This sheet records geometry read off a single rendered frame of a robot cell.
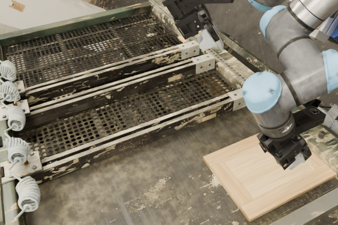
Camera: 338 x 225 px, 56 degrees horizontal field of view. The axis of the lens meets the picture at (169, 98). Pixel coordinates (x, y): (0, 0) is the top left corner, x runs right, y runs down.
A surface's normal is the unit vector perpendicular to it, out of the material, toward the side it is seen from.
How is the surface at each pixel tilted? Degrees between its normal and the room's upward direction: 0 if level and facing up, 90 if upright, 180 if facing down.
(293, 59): 5
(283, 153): 28
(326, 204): 56
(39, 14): 90
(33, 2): 90
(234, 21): 0
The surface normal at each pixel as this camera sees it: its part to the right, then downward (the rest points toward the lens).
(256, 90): -0.47, -0.56
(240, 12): -0.77, -0.18
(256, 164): -0.04, -0.77
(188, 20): 0.03, 0.63
